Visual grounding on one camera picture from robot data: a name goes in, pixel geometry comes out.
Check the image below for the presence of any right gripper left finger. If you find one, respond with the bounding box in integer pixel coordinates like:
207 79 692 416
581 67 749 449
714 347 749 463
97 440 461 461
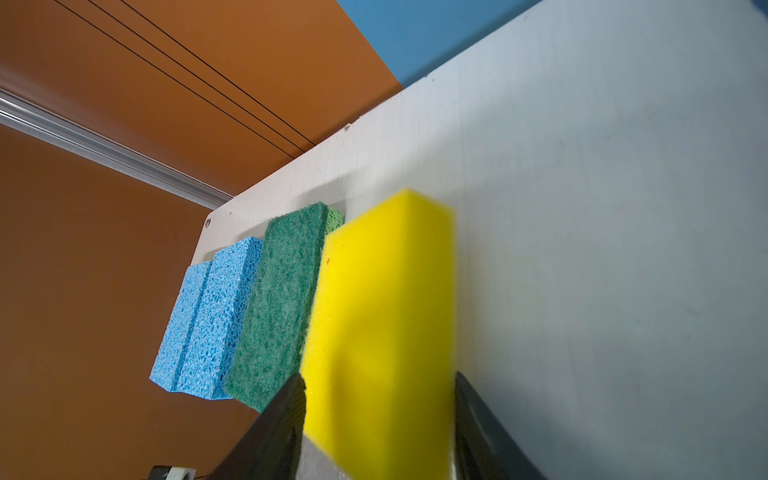
208 373 306 480

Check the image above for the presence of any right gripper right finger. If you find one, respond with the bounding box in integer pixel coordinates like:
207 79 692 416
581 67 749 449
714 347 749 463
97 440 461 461
454 372 545 480

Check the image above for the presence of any blue sponge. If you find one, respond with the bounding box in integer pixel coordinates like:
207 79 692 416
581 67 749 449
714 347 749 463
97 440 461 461
177 237 263 400
150 261 212 392

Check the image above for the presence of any small thick yellow sponge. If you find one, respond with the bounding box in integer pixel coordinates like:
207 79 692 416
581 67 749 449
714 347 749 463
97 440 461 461
301 189 457 479

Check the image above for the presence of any green scouring pad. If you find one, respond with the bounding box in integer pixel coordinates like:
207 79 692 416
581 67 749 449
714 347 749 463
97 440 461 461
225 202 345 412

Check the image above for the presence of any white two-tier shelf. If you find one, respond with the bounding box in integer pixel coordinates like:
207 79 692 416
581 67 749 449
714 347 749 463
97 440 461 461
194 1 767 479

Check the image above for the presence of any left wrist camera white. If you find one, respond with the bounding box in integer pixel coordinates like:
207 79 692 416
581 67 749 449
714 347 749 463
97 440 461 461
147 465 196 480

